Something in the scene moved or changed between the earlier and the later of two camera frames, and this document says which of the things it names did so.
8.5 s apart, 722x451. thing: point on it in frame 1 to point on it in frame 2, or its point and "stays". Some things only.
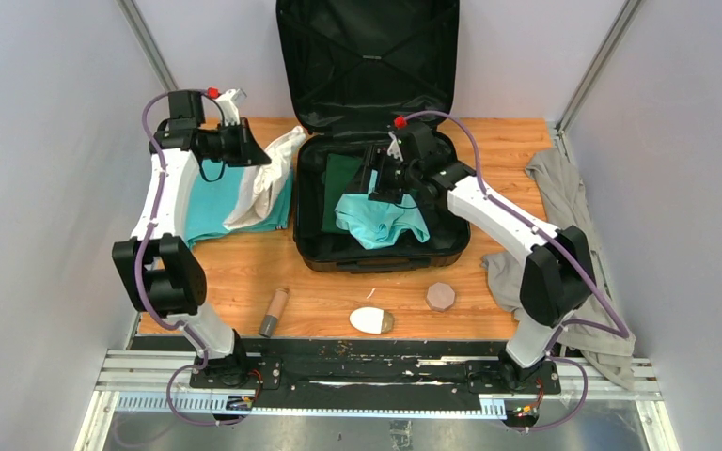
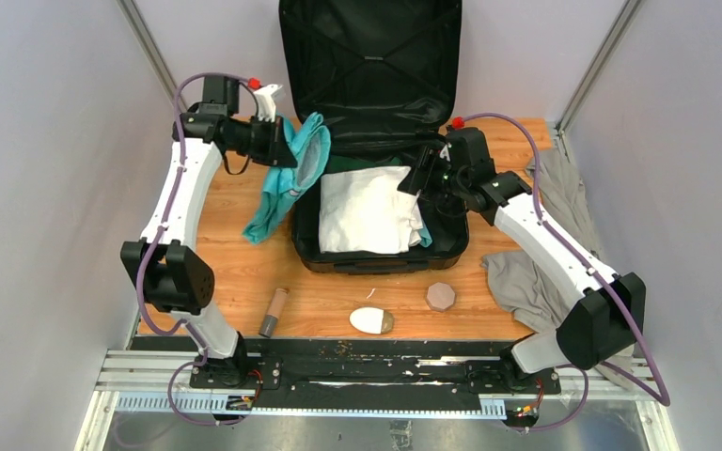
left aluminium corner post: (133, 12) stays
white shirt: (268, 178) to (365, 211)
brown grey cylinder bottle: (274, 312) stays
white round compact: (371, 320) stays
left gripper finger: (250, 151) to (283, 154)
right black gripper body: (394, 178) to (442, 183)
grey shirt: (599, 331) stays
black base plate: (350, 367) stays
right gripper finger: (359, 182) to (416, 178)
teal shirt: (213, 193) to (310, 147)
